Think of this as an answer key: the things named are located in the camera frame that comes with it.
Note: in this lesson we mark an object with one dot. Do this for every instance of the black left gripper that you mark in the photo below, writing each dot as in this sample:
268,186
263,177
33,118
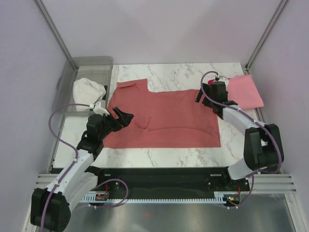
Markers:
123,120

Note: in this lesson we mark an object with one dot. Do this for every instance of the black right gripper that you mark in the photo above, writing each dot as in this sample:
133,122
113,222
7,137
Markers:
206,88

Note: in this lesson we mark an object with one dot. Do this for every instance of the salmon red t-shirt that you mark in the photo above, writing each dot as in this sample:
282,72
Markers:
169,119

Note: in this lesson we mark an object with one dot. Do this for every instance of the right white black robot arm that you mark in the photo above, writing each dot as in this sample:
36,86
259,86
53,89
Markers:
262,150

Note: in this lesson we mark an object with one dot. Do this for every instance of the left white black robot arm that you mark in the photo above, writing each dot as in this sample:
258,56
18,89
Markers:
52,206

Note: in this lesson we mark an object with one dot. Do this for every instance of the magenta red folded t-shirt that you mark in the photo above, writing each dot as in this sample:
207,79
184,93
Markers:
211,81

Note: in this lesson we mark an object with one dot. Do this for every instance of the light pink folded t-shirt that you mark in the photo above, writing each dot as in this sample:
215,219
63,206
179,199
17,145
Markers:
242,90

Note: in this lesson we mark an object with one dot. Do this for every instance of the white crumpled t-shirt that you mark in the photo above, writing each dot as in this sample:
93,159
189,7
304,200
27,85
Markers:
82,89

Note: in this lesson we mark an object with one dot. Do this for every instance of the grey transparent plastic bin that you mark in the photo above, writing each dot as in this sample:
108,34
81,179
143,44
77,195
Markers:
95,68

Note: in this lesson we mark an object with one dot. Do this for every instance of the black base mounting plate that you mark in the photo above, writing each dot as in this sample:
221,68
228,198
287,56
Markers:
167,182

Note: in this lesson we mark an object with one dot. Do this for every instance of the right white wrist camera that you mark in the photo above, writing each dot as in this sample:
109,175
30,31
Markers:
224,79

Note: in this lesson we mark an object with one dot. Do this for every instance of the right aluminium frame post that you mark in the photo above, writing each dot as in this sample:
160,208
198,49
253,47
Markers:
265,35

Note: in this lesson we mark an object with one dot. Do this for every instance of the aluminium frame post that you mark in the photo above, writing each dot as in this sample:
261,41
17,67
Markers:
52,27
265,35

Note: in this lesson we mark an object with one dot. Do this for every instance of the white slotted cable duct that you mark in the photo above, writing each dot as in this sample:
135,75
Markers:
99,198

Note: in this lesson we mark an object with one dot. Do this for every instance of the aluminium rail profile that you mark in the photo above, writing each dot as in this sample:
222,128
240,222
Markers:
263,183

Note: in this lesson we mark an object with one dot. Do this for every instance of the left aluminium frame post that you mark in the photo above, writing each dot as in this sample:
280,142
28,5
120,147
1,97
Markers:
52,27

